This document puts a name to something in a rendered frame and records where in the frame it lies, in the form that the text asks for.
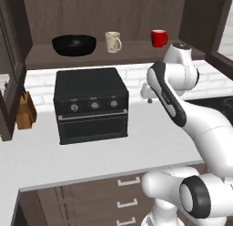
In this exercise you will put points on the black toaster oven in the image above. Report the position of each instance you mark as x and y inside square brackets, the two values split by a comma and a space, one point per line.
[91, 114]

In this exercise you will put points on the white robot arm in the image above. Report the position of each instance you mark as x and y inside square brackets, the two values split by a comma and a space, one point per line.
[212, 135]

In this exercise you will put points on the dark glass-panel cabinet door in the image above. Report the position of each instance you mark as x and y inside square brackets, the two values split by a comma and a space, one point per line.
[209, 20]
[12, 53]

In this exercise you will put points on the black hob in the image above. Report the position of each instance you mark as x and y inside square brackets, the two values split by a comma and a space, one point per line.
[218, 106]

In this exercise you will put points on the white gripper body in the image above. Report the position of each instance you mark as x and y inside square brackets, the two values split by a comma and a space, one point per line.
[146, 91]

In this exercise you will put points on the black bowl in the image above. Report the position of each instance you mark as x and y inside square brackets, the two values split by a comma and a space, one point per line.
[74, 45]

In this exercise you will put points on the red mug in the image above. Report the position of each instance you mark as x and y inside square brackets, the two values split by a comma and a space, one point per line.
[157, 38]

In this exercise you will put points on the dark wood wall cabinet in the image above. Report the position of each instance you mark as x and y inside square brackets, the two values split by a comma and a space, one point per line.
[91, 14]

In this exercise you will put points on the wooden knife block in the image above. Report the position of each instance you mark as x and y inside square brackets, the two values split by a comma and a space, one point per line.
[25, 112]

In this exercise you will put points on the cream mug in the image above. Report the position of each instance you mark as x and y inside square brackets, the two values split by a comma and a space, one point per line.
[112, 41]

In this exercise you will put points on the brown base cabinet door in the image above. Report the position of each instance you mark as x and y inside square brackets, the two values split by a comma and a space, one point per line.
[50, 208]

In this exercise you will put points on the brown drawer front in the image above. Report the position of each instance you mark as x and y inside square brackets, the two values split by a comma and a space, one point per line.
[91, 207]
[91, 187]
[94, 222]

